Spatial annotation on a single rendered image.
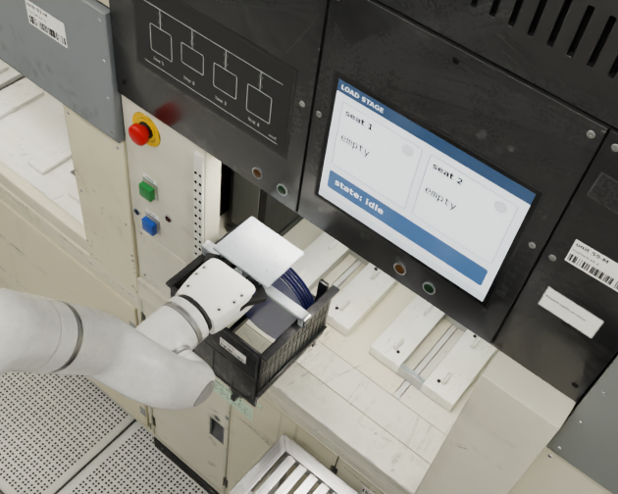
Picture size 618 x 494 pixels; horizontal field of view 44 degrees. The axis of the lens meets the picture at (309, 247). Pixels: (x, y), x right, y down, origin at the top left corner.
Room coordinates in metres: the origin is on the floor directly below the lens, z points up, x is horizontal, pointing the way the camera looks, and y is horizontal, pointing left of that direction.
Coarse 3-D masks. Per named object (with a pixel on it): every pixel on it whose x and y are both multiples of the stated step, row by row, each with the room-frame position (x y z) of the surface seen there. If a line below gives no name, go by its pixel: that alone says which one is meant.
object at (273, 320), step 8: (280, 280) 0.83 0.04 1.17; (280, 288) 0.83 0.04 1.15; (288, 288) 0.82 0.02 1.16; (288, 296) 0.82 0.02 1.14; (256, 304) 0.85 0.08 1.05; (264, 304) 0.85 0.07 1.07; (272, 304) 0.84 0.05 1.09; (248, 312) 0.86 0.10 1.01; (256, 312) 0.85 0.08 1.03; (264, 312) 0.84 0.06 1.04; (272, 312) 0.84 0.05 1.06; (280, 312) 0.83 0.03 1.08; (256, 320) 0.85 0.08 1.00; (264, 320) 0.84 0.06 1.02; (272, 320) 0.83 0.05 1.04; (280, 320) 0.82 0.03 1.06; (288, 320) 0.81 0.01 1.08; (264, 328) 0.84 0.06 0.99; (272, 328) 0.83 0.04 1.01; (280, 328) 0.82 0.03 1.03; (272, 336) 0.83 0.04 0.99
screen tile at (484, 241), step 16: (432, 160) 0.70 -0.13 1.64; (432, 176) 0.69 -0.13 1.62; (448, 176) 0.68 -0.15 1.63; (464, 176) 0.67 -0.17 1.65; (448, 192) 0.68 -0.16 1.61; (464, 192) 0.67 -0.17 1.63; (480, 192) 0.66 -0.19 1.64; (416, 208) 0.70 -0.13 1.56; (432, 208) 0.69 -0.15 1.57; (480, 208) 0.66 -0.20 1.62; (512, 208) 0.64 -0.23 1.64; (432, 224) 0.68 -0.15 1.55; (448, 224) 0.67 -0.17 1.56; (464, 224) 0.66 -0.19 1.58; (480, 224) 0.65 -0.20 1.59; (496, 224) 0.64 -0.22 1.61; (464, 240) 0.66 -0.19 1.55; (480, 240) 0.65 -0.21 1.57; (496, 240) 0.64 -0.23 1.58; (480, 256) 0.64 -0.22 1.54
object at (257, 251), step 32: (256, 224) 0.87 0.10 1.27; (224, 256) 0.79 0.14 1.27; (256, 256) 0.80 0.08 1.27; (288, 256) 0.81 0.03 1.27; (320, 288) 0.84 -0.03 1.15; (320, 320) 0.82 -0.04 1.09; (224, 352) 0.71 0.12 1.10; (256, 352) 0.67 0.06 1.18; (288, 352) 0.74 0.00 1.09; (256, 384) 0.67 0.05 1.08
